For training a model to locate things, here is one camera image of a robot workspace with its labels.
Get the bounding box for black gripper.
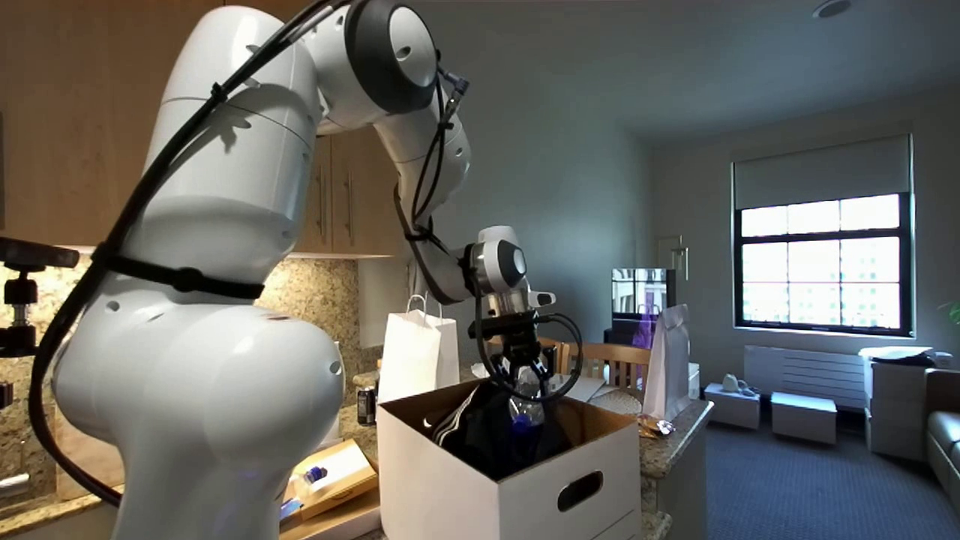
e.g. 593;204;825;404
496;316;547;375

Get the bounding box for dark blue plastic bottle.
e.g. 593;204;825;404
507;385;547;431

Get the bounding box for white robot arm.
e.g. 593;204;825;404
35;0;529;540

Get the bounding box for white cardboard box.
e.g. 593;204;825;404
379;385;641;540

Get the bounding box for white paper bag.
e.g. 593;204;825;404
379;295;459;402

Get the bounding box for dark striped clothing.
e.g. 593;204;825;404
429;385;571;480

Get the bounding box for wooden chair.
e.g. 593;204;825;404
542;338;652;394

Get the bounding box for clear plastic bag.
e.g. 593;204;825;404
644;306;690;419

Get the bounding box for yellow book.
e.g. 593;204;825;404
283;440;379;519

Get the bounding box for grey ottoman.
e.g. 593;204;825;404
705;385;762;428
772;394;838;445

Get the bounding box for white radiator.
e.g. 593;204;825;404
744;345;868;408

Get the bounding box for white roller blind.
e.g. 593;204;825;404
730;135;913;209

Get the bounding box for window with black frame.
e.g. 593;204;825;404
734;191;913;337

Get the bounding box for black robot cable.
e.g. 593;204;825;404
27;0;589;505

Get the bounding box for wooden wall cabinets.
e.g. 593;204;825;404
0;0;408;262

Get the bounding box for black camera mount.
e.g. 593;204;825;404
0;236;77;356

